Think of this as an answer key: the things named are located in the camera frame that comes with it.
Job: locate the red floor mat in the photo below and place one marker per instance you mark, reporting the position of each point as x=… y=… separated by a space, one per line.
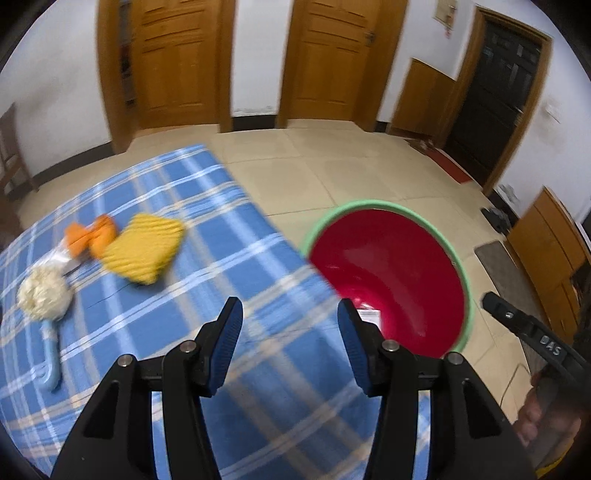
x=450 y=166

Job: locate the cream mesh bath brush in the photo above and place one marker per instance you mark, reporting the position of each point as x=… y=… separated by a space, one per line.
x=44 y=293

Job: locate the yellow foam fruit net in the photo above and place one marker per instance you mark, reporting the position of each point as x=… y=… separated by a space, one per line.
x=143 y=247

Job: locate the blue plaid tablecloth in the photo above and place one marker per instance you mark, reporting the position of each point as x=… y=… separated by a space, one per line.
x=184 y=314

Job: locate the pair of dark shoes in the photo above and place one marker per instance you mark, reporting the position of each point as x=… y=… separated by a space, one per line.
x=496 y=218

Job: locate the black door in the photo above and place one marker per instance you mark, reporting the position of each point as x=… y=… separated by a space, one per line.
x=498 y=92

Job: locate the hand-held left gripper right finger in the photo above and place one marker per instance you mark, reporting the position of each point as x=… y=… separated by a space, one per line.
x=353 y=344

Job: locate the grey floor mat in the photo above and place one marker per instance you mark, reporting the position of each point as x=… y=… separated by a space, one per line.
x=501 y=272

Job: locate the wall paper notice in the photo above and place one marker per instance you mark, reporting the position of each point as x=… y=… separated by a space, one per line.
x=445 y=14

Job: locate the white wall switch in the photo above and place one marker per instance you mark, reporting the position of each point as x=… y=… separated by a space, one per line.
x=552 y=113

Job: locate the person's right hand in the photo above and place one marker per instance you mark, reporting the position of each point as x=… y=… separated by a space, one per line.
x=528 y=417

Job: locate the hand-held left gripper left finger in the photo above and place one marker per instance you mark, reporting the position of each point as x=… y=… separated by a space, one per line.
x=226 y=341

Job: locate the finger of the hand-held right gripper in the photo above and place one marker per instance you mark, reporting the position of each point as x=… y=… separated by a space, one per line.
x=501 y=311

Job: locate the open wooden door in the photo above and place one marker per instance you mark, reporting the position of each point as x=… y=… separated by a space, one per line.
x=171 y=60

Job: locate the wooden side cabinet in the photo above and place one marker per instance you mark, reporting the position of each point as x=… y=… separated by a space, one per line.
x=549 y=249

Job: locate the closed wooden door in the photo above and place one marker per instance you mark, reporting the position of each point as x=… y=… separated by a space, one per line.
x=339 y=55

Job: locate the orange wrapper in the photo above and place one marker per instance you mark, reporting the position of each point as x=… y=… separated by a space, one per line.
x=90 y=233

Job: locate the red basin with green rim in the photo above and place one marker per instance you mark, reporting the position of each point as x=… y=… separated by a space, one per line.
x=392 y=258

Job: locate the wooden dining chair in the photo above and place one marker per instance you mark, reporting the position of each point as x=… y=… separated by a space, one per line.
x=11 y=152

